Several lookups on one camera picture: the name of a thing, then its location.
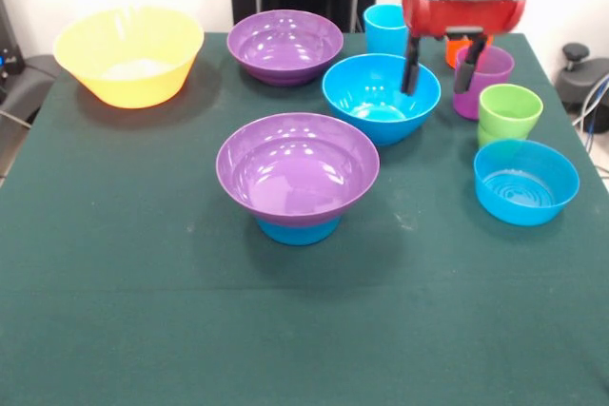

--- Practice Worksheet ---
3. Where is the yellow bowl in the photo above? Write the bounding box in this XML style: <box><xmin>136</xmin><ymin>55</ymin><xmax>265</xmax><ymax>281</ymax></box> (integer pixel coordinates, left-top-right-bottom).
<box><xmin>51</xmin><ymin>5</ymin><xmax>206</xmax><ymax>108</ymax></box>

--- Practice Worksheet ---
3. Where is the dark green tablecloth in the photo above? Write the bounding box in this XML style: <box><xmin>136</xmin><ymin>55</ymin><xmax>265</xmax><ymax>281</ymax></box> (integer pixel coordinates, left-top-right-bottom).
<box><xmin>0</xmin><ymin>32</ymin><xmax>609</xmax><ymax>406</ymax></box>

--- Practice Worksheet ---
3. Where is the large deep blue bowl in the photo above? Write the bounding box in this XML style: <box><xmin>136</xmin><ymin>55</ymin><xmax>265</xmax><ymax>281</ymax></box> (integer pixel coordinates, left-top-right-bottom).
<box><xmin>322</xmin><ymin>52</ymin><xmax>442</xmax><ymax>147</ymax></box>

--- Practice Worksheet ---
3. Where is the orange cup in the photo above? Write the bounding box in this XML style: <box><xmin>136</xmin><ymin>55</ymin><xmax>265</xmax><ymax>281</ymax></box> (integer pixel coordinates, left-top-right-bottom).
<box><xmin>445</xmin><ymin>38</ymin><xmax>475</xmax><ymax>69</ymax></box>

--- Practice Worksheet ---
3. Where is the white cable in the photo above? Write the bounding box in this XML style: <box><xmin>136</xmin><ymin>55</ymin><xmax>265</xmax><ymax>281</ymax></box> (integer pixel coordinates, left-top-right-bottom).
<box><xmin>572</xmin><ymin>106</ymin><xmax>609</xmax><ymax>129</ymax></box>
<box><xmin>0</xmin><ymin>108</ymin><xmax>32</xmax><ymax>130</ymax></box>

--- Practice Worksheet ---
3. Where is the purple cup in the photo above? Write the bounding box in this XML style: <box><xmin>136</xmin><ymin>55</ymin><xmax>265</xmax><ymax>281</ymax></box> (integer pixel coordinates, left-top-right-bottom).
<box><xmin>452</xmin><ymin>43</ymin><xmax>516</xmax><ymax>121</ymax></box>

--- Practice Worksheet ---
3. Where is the small blue bowl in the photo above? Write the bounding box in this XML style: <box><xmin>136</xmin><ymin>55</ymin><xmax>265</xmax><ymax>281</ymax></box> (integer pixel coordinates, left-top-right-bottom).
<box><xmin>254</xmin><ymin>215</ymin><xmax>342</xmax><ymax>246</ymax></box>
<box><xmin>473</xmin><ymin>139</ymin><xmax>581</xmax><ymax>227</ymax></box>

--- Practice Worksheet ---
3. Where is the black knobbed equipment base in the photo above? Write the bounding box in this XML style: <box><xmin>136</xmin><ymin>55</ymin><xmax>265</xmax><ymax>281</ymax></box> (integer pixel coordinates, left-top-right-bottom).
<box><xmin>555</xmin><ymin>43</ymin><xmax>609</xmax><ymax>107</ymax></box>

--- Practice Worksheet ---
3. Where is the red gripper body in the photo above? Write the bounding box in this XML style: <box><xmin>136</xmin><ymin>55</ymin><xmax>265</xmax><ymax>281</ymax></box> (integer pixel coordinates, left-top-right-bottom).
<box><xmin>401</xmin><ymin>0</ymin><xmax>528</xmax><ymax>44</ymax></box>

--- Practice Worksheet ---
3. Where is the blue cable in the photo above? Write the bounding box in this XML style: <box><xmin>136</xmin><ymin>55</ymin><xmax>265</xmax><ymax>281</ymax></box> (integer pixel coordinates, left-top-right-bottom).
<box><xmin>580</xmin><ymin>73</ymin><xmax>609</xmax><ymax>150</ymax></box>

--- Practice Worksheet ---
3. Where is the blue cup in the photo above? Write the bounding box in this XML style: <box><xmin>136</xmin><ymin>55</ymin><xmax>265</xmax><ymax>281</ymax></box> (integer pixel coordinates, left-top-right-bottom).
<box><xmin>363</xmin><ymin>3</ymin><xmax>410</xmax><ymax>56</ymax></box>

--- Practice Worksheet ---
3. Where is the black electronic device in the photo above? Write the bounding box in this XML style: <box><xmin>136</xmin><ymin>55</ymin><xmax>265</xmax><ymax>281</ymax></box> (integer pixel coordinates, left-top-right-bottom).
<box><xmin>0</xmin><ymin>0</ymin><xmax>26</xmax><ymax>77</ymax></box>

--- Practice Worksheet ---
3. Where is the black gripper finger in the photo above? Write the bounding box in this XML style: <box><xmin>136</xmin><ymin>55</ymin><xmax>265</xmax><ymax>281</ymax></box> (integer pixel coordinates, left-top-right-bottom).
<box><xmin>453</xmin><ymin>34</ymin><xmax>489</xmax><ymax>95</ymax></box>
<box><xmin>401</xmin><ymin>34</ymin><xmax>422</xmax><ymax>96</ymax></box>

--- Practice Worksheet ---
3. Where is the green cup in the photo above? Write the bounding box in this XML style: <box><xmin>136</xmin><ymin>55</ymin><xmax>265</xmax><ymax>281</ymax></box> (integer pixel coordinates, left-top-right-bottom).
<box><xmin>478</xmin><ymin>84</ymin><xmax>544</xmax><ymax>141</ymax></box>
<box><xmin>477</xmin><ymin>124</ymin><xmax>501</xmax><ymax>149</ymax></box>

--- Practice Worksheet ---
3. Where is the purple bowl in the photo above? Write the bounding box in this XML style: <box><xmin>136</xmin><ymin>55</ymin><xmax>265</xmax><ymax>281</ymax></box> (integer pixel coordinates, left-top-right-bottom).
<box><xmin>215</xmin><ymin>112</ymin><xmax>382</xmax><ymax>229</ymax></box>
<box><xmin>226</xmin><ymin>9</ymin><xmax>344</xmax><ymax>87</ymax></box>

